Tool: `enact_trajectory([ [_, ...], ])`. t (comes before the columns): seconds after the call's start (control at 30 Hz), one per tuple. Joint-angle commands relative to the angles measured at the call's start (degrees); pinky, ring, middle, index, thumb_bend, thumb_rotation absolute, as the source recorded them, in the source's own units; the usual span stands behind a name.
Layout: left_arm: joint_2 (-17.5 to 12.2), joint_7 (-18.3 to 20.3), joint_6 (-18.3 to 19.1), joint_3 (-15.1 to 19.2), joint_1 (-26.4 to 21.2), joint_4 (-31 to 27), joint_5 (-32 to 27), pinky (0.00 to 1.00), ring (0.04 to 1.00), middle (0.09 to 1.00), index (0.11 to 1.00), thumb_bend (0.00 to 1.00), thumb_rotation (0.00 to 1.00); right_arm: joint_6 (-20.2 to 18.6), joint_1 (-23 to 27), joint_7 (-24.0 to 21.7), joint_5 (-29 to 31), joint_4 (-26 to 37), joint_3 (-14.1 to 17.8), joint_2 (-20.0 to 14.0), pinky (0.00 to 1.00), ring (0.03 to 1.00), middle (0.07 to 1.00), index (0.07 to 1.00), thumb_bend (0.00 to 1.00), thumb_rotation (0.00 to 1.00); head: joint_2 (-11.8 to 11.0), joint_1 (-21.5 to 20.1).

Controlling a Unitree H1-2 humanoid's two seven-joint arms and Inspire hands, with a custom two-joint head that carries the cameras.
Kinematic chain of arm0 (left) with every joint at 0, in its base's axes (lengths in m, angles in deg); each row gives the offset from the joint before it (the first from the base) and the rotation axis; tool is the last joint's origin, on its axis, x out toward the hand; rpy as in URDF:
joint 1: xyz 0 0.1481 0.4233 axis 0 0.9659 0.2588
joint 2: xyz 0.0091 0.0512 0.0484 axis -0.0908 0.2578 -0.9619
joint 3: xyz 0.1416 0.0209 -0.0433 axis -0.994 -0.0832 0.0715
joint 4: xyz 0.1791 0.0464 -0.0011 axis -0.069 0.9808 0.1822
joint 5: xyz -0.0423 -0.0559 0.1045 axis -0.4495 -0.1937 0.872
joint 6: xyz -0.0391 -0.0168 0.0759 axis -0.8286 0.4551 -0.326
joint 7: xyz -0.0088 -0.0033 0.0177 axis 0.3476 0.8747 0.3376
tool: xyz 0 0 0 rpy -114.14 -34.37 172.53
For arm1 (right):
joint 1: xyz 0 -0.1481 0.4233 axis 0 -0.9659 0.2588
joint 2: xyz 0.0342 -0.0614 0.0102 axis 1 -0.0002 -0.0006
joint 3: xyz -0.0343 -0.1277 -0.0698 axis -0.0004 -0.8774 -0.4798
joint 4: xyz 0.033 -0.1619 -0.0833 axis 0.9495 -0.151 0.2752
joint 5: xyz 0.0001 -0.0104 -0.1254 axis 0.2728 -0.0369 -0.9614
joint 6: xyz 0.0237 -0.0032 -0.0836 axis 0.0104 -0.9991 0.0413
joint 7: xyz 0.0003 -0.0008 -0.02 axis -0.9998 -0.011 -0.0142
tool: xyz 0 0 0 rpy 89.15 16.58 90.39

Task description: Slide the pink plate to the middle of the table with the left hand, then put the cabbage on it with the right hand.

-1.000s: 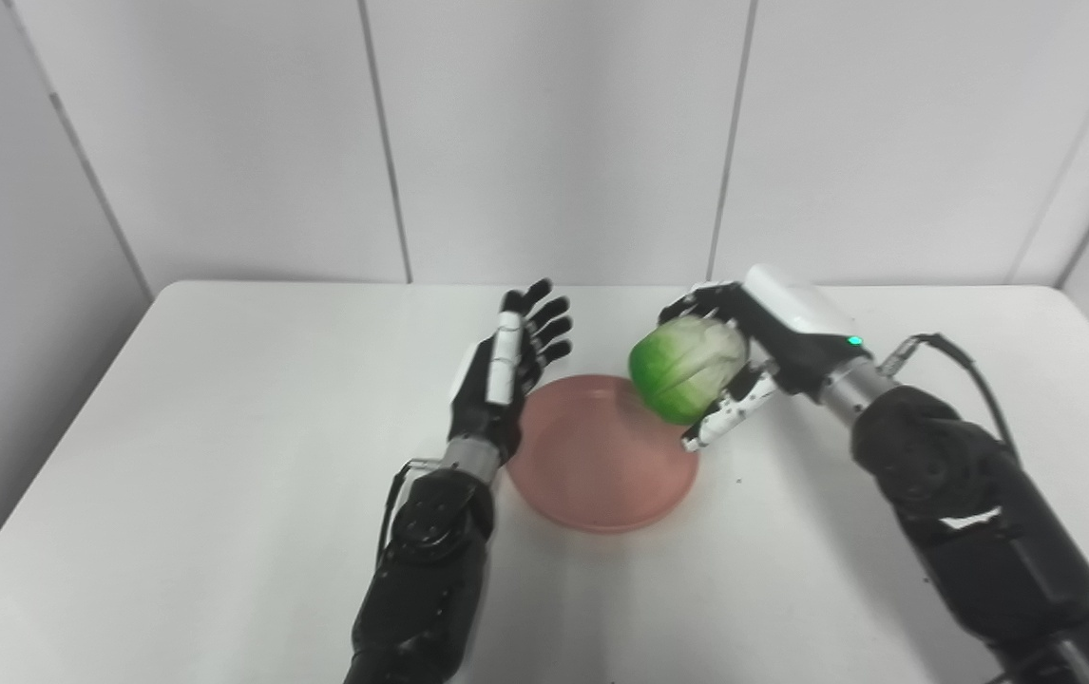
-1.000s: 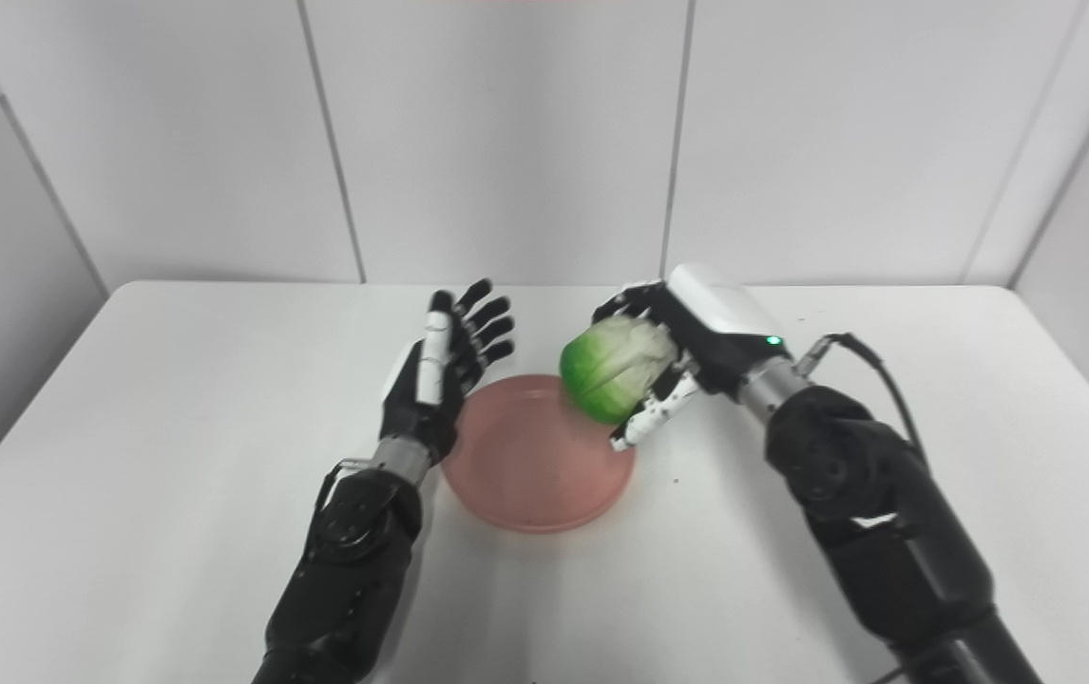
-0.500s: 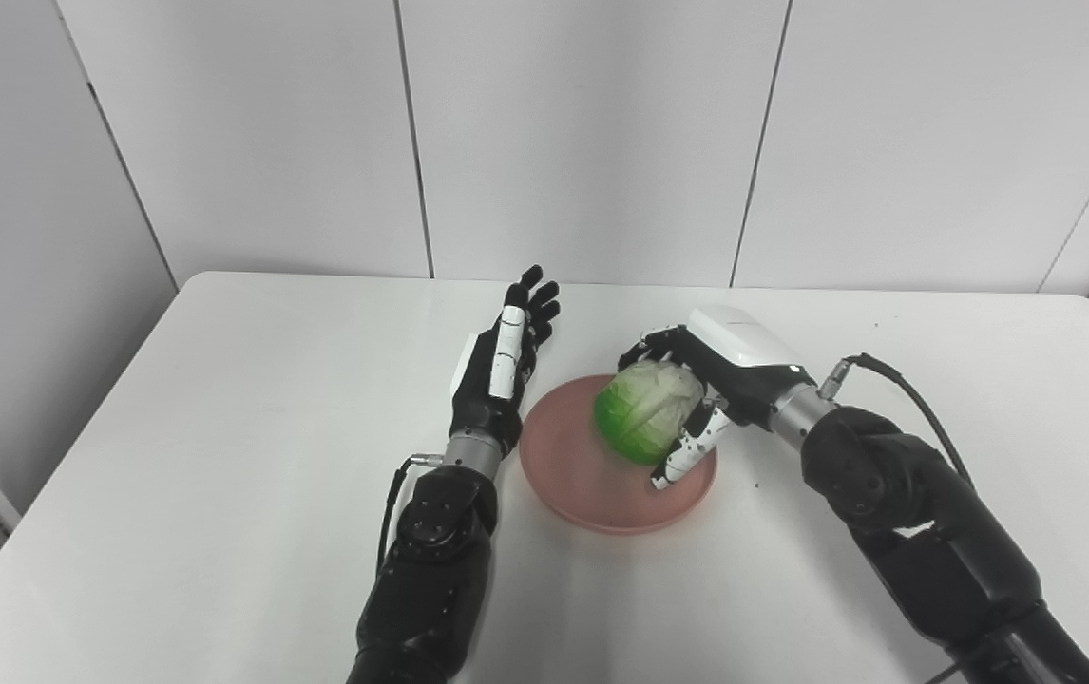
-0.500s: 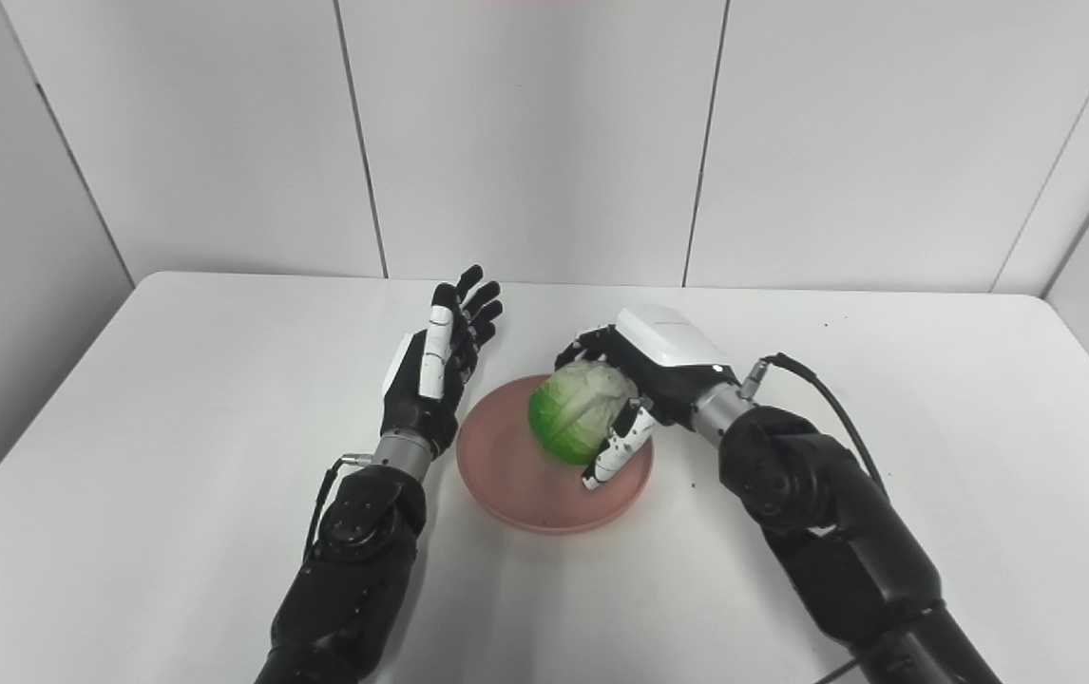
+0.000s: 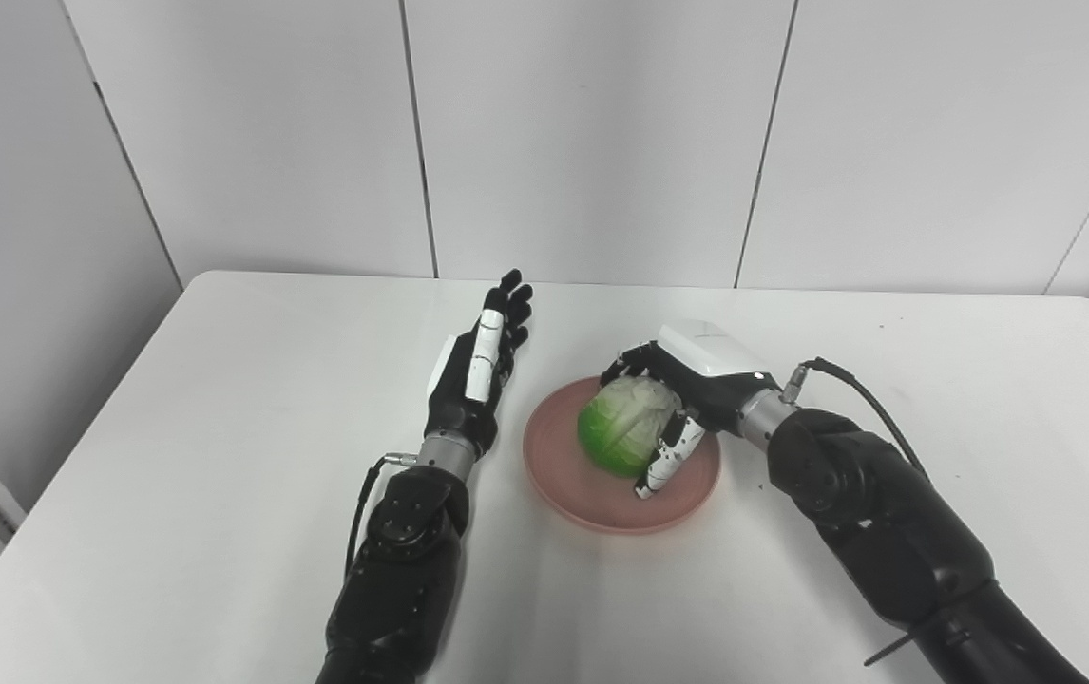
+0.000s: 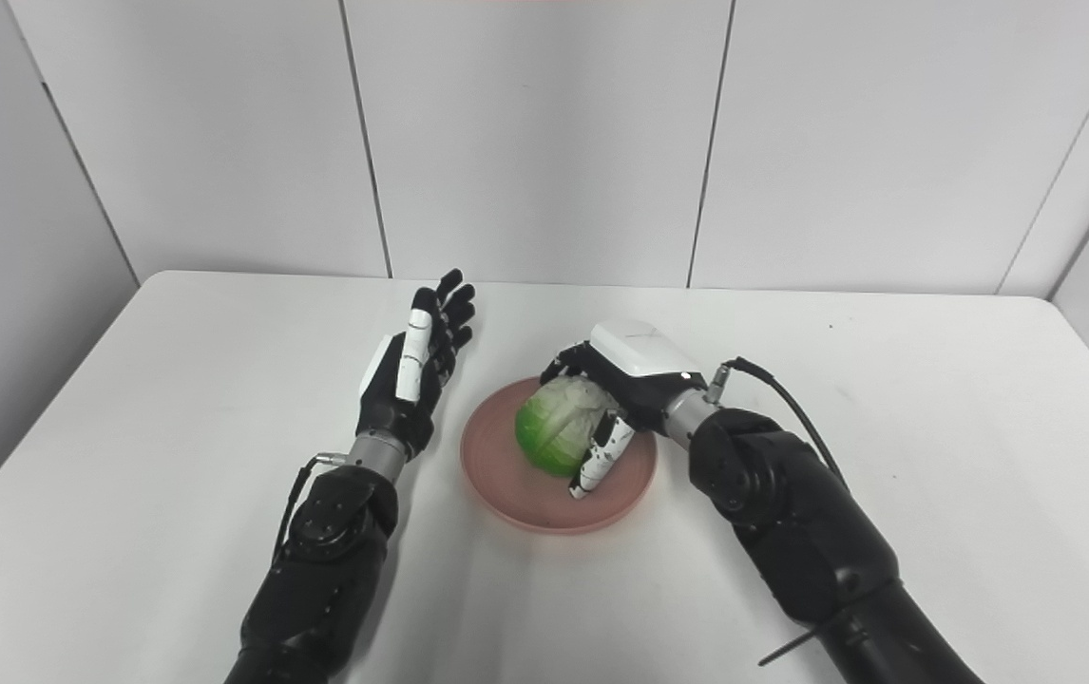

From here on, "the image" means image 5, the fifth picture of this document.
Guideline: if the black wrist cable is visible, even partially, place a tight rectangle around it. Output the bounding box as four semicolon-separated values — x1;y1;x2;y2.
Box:
343;452;422;582
782;357;932;485

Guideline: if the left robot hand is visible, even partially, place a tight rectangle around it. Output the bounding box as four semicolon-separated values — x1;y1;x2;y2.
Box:
425;269;534;463

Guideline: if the green white cabbage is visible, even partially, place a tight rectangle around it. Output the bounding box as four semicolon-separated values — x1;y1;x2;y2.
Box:
577;376;682;479

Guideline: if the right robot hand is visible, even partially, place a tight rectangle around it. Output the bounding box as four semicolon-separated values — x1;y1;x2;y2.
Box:
600;320;783;500

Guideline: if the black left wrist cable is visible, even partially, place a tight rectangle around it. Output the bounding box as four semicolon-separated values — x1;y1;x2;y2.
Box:
343;452;422;582

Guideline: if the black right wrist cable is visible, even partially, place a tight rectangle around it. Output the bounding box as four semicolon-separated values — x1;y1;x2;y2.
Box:
782;357;932;485

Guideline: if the pink plate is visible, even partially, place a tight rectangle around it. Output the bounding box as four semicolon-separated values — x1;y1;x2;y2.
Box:
522;375;723;535

